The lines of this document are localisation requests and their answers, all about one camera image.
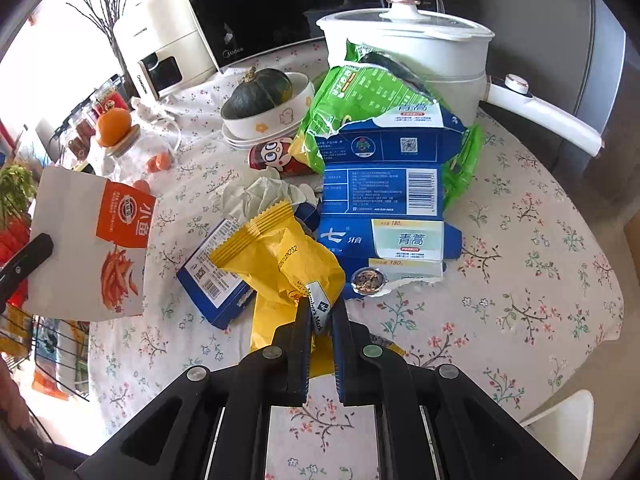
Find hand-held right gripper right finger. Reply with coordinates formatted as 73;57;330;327
330;302;576;480

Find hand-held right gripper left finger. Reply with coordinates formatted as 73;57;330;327
75;302;313;480

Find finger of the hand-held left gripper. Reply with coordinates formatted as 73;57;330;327
0;232;55;312

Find white orange paper bag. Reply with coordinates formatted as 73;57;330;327
22;165;158;323

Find yellow snack packet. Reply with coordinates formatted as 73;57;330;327
209;200;407;378

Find torn blue toothpaste box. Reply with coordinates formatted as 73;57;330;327
318;104;466;287

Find white tissue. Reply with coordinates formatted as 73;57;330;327
220;166;322;222

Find red cartoon drink can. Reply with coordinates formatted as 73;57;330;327
248;140;303;179

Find green snack bag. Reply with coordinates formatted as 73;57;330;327
291;39;484;211

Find small round metal cap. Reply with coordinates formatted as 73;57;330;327
351;267;389;299

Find small blue cardboard box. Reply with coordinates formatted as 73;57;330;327
175;217;262;331

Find glass jar with wooden lid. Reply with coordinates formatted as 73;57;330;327
87;127;177;192

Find row of glass storage jars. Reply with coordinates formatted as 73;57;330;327
52;74;132;166

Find orange fruit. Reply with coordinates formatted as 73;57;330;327
96;107;134;147

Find floral tablecloth table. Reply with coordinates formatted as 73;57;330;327
85;35;626;480

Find white chair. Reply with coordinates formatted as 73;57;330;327
520;389;596;480

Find white flower print bowl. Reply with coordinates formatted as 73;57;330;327
221;72;316;141

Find white countertop appliance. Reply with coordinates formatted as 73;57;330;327
112;0;222;102

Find dried branches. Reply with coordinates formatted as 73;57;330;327
66;0;132;53

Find dark green pumpkin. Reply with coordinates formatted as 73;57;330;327
221;66;294;120

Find white electric cooking pot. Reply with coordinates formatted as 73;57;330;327
316;0;606;158

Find white microwave oven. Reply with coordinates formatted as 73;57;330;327
178;0;401;74

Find black wire rack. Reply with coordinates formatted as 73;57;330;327
0;305;92;403

